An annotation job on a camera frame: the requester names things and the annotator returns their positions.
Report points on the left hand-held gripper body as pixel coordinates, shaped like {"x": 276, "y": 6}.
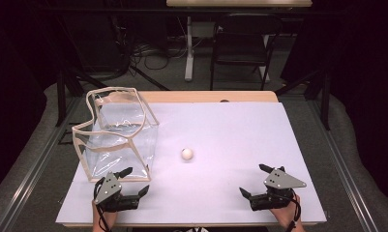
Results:
{"x": 108, "y": 188}

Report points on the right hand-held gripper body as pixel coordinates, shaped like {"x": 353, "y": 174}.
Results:
{"x": 280, "y": 182}

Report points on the clear bag with beige trim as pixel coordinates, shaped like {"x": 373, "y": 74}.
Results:
{"x": 117, "y": 151}

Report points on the small white ball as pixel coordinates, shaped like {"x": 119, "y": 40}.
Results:
{"x": 187, "y": 154}

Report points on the person's left hand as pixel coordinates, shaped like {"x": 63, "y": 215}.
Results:
{"x": 108, "y": 217}

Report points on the person's right hand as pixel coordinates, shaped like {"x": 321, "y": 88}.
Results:
{"x": 286, "y": 213}

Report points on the white table mat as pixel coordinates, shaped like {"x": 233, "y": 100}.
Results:
{"x": 230, "y": 145}

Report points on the black metal stand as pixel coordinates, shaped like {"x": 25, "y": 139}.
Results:
{"x": 61, "y": 96}
{"x": 325, "y": 103}

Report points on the black folding chair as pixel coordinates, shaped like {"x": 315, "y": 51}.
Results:
{"x": 246, "y": 48}

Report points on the white-legged background table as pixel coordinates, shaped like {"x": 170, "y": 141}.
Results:
{"x": 240, "y": 2}

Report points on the aluminium floor rail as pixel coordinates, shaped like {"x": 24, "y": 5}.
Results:
{"x": 36, "y": 167}
{"x": 346, "y": 174}

